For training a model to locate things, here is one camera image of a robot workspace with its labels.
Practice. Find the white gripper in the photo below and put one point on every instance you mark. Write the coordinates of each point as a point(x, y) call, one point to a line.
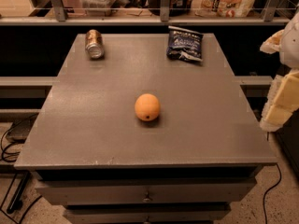
point(291, 46)

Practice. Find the blue chip bag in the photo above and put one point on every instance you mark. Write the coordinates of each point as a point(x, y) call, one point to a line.
point(184, 45)

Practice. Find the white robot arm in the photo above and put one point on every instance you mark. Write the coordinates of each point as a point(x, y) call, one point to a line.
point(289, 46)

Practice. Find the colourful snack bag on shelf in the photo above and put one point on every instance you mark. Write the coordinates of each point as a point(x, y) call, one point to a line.
point(224, 8)

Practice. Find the orange fruit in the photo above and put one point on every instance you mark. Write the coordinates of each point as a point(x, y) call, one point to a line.
point(147, 107)

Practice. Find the grey drawer cabinet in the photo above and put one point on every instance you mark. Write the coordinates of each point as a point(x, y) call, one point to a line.
point(92, 155)

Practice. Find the round metal drawer knob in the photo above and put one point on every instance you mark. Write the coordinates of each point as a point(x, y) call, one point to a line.
point(147, 199)

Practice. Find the brown soda can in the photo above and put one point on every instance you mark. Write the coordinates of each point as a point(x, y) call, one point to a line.
point(94, 44)

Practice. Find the black power adapter box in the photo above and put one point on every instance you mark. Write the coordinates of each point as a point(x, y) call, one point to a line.
point(19, 131)

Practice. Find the grey metal shelf rail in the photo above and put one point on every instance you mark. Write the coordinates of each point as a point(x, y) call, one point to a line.
point(131, 12)

